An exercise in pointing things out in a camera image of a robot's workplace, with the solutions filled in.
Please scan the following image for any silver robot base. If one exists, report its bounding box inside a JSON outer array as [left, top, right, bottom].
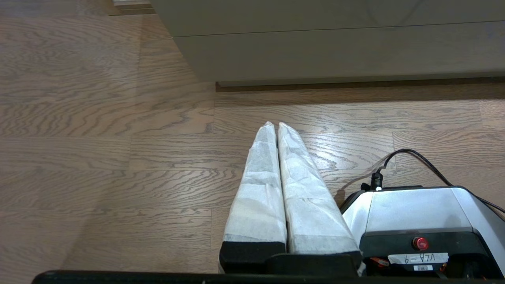
[[340, 185, 505, 278]]

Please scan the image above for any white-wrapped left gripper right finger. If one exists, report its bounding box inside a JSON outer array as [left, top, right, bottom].
[[277, 121, 363, 273]]

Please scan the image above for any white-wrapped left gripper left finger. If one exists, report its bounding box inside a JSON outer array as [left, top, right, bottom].
[[219, 121, 287, 273]]

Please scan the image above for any glossy cream drawer cabinet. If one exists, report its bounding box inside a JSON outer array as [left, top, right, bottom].
[[150, 0, 505, 92]]

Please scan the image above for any white handwritten label sticker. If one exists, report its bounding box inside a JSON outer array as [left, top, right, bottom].
[[388, 252, 449, 265]]

